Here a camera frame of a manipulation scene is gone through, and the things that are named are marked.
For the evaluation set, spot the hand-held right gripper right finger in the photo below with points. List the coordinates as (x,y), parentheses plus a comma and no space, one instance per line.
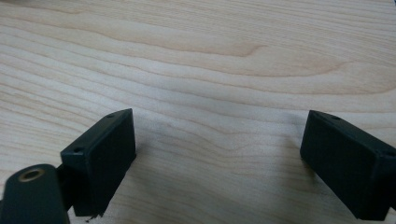
(348,165)

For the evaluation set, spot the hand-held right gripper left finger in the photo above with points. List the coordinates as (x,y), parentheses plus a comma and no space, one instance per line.
(102,165)

